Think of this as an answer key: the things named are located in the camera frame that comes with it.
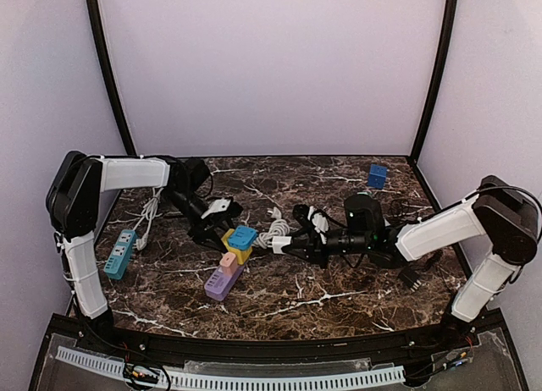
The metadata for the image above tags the blue adapter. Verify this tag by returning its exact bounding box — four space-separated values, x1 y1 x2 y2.
227 226 258 251

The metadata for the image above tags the white power cord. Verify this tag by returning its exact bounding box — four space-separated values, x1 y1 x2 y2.
252 207 291 251

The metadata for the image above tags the white charger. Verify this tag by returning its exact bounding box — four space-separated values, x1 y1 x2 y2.
271 236 291 255

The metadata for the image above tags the pink charger plug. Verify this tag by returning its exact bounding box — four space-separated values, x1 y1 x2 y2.
219 252 239 277

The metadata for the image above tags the yellow cube socket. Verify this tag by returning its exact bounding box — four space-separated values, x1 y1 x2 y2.
220 229 254 266

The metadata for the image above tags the purple power strip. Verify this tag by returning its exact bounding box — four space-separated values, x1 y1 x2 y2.
204 266 245 301

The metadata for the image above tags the black cable bundle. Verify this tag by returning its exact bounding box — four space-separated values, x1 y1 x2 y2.
387 198 412 223

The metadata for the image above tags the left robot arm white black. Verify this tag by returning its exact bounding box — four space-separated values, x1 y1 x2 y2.
46 151 242 320

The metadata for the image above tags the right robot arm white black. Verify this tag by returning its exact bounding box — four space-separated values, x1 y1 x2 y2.
271 175 541 322

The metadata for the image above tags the black plug adapter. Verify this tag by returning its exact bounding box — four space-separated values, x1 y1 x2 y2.
398 267 421 292

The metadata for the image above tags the teal power strip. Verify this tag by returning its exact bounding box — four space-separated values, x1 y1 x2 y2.
103 229 138 280

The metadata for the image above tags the dark blue cube socket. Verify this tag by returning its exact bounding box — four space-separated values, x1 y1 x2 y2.
368 164 388 190

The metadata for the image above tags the white teal strip cord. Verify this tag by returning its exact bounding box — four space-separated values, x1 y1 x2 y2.
126 187 164 251

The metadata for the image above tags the black front aluminium rail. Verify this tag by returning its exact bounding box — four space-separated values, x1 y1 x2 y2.
66 319 467 366

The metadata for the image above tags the white slotted cable duct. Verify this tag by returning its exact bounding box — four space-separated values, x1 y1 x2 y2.
55 346 405 390

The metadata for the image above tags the left black frame post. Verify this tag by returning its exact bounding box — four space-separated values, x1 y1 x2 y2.
86 0 136 155

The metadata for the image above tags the black frame post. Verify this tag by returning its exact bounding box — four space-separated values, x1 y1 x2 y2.
86 0 136 155
409 0 458 163

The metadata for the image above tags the right black frame post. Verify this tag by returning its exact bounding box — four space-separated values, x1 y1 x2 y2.
409 0 458 163

